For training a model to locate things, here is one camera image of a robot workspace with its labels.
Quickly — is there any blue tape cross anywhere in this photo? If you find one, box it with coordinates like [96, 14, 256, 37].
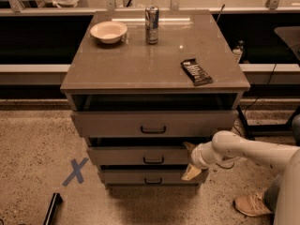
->
[62, 157, 88, 187]

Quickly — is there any grey top drawer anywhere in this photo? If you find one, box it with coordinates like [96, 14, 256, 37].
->
[71, 111, 238, 138]

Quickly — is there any black cylindrical object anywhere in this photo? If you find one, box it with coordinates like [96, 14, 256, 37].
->
[43, 193, 63, 225]

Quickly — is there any small spray bottle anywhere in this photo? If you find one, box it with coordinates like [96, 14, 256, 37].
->
[232, 40, 245, 64]

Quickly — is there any blue jeans leg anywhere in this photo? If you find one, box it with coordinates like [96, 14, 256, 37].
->
[263, 174, 282, 213]

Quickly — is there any grey drawer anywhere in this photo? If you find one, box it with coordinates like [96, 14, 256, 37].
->
[98, 170, 208, 186]
[87, 146, 190, 165]
[71, 111, 238, 138]

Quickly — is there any grey drawer cabinet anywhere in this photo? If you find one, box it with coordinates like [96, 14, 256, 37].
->
[60, 9, 251, 192]

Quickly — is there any silver blue drink can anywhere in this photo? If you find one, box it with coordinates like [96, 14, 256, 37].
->
[145, 6, 159, 44]

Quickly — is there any white bowl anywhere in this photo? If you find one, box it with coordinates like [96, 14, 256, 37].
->
[90, 21, 128, 44]

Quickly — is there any black office chair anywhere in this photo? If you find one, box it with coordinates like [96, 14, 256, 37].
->
[267, 25, 300, 136]

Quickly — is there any dark snack bar wrapper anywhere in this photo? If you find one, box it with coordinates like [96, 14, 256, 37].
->
[181, 58, 213, 86]

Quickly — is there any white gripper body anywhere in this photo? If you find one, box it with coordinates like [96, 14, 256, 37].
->
[190, 142, 224, 170]

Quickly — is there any black stand leg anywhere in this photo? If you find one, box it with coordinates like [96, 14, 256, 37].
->
[236, 106, 255, 141]

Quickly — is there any tan shoe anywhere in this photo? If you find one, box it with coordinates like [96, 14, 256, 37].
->
[233, 193, 271, 217]

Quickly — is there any black floor cable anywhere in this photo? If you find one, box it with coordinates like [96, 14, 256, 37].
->
[215, 63, 278, 171]

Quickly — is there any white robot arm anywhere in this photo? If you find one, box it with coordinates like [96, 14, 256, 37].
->
[182, 130, 300, 225]

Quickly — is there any grey bottom drawer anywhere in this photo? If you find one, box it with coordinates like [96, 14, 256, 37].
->
[98, 170, 208, 186]

